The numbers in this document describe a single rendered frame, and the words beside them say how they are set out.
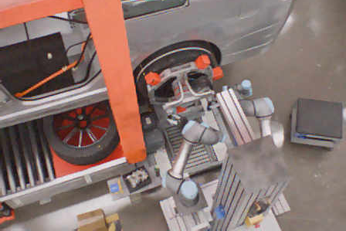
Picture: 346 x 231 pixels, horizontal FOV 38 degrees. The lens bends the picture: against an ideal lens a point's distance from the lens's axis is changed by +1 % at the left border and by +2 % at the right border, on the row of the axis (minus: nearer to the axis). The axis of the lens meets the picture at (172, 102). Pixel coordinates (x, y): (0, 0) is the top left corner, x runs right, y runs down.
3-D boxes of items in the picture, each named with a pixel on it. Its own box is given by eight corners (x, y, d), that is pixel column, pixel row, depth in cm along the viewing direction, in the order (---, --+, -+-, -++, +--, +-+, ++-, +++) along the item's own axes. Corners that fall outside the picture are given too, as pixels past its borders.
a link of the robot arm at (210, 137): (221, 134, 329) (228, 132, 376) (206, 127, 331) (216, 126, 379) (213, 151, 330) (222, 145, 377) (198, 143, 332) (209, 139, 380)
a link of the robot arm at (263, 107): (260, 171, 363) (248, 99, 357) (279, 168, 364) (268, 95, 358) (265, 175, 351) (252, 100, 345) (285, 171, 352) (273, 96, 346)
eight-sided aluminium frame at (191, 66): (208, 87, 430) (212, 55, 381) (210, 93, 427) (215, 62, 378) (148, 105, 423) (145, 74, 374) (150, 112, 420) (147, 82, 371)
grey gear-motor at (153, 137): (153, 114, 474) (151, 98, 442) (166, 153, 456) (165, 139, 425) (134, 120, 471) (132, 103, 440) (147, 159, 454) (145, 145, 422)
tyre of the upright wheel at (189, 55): (187, 76, 454) (219, 31, 403) (195, 97, 444) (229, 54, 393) (121, 80, 422) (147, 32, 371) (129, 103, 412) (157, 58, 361)
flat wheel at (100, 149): (98, 86, 466) (94, 73, 445) (137, 138, 442) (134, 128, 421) (35, 123, 450) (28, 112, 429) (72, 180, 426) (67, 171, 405)
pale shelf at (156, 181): (156, 166, 415) (156, 164, 413) (162, 185, 408) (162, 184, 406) (107, 181, 410) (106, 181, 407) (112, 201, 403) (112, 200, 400)
